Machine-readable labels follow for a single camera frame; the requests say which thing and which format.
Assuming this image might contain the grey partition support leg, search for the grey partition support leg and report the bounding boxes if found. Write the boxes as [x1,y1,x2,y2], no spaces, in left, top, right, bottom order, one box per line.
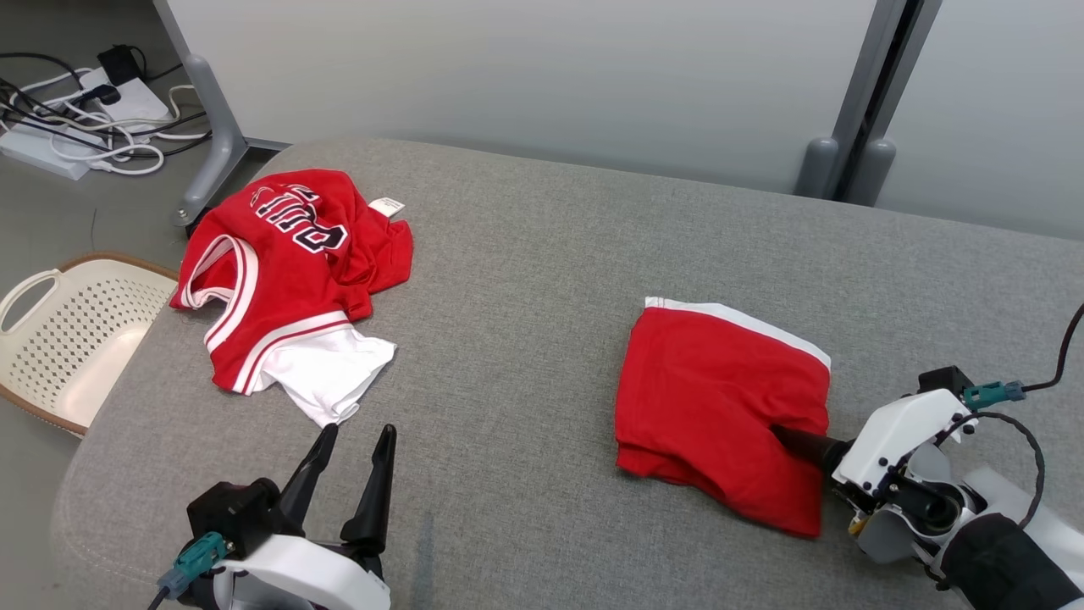
[152,0,290,228]

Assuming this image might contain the white power strips with cables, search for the white power strips with cables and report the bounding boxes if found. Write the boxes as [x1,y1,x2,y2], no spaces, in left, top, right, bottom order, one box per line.
[0,51,213,162]

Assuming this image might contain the teal camera cable connector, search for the teal camera cable connector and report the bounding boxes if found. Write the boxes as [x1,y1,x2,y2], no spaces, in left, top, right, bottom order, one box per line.
[148,532,231,610]
[963,303,1084,410]

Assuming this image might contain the teal left camera cable connector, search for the teal left camera cable connector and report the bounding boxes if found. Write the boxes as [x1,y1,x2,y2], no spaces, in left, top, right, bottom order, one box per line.
[148,532,231,610]

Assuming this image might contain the teal right camera cable connector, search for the teal right camera cable connector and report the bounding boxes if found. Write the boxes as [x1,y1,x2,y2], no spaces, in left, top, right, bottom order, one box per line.
[963,303,1084,410]

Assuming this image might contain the grey partition foot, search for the grey partition foot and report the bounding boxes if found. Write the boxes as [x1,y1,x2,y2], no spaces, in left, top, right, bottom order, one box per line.
[845,138,897,208]
[796,136,840,201]

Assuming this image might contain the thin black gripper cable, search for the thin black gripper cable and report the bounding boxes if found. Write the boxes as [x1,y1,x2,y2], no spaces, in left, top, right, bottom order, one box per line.
[936,411,1048,530]

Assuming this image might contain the grey metal partition post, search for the grey metal partition post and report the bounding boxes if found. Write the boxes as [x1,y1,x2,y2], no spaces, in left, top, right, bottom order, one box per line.
[832,0,943,204]

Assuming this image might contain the red Bulls basketball jersey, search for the red Bulls basketball jersey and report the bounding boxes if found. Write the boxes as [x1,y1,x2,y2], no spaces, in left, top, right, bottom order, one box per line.
[169,169,415,428]

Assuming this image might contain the long white power strip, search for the long white power strip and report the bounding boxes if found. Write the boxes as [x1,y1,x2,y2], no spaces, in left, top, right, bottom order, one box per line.
[0,121,92,181]

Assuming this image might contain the red shorts with white stripes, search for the red shorts with white stripes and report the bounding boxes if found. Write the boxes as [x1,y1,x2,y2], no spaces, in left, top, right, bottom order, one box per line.
[615,297,832,540]

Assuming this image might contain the cream plastic laundry basket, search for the cream plastic laundry basket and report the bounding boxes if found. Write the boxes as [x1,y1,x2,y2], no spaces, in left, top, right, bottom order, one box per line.
[0,252,180,439]

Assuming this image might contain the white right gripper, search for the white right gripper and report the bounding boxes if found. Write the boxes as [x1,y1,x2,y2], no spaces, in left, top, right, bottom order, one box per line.
[769,388,975,530]

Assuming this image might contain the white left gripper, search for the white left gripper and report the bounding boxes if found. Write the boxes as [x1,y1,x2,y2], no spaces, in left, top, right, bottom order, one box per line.
[212,424,397,610]

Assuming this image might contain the white power strip with cables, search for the white power strip with cables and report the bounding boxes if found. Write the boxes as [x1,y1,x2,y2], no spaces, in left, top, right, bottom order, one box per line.
[47,83,211,176]

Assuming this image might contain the white power strip with plugs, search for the white power strip with plugs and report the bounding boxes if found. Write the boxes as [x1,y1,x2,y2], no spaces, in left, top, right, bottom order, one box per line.
[79,68,172,126]

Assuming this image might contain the black power adapter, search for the black power adapter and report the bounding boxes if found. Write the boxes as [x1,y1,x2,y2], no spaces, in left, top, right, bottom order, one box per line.
[97,44,143,87]

